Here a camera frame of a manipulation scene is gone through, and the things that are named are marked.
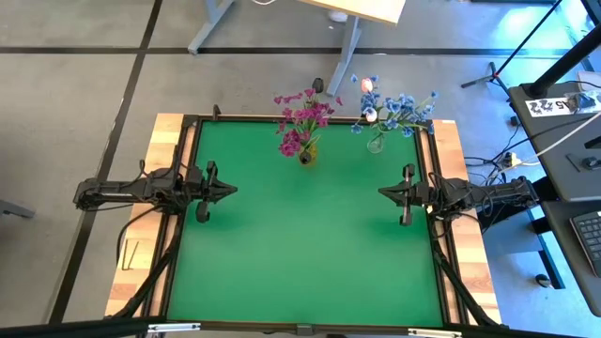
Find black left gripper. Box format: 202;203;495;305
185;159;239;224

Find black tripod stand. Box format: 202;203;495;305
459;0;564;91

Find black desk knob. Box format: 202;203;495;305
565;153;601;174

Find black frame beam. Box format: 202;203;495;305
0;315;601;338

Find black desk leg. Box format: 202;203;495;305
477;206;567;291

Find yellow glass vase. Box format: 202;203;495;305
298;143;320;168

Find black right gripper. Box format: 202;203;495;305
377;162;432;227

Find thin bent metal key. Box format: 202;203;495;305
120;238;141;272

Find white printed label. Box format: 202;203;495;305
524;96;578;118

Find black table frame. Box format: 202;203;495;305
140;111;475;332

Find white cable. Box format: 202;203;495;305
518;111;601;168

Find silver metal bracket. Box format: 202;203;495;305
407;327;464;338
146;322;202;335

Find white power strip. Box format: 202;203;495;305
498;150;523;171

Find black floor cables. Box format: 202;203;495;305
463;119;541;189

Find black keyboard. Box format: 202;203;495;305
569;209;601;279

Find green table mat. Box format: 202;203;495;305
166;119;445;329

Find grey desk with keyboard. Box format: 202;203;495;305
541;199;601;318

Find wooden table with grey legs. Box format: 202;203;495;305
187;0;408;99

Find black cable bundle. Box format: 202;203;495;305
429;224;501;328
105;206;182;321

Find magenta artificial flower bunch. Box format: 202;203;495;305
272;87;345;131
277;119;323;160

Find black slanted pole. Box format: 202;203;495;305
526;23;601;99

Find clear glass vase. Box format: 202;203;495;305
365;131;388;155

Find grey floor object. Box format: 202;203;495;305
0;198;37;222

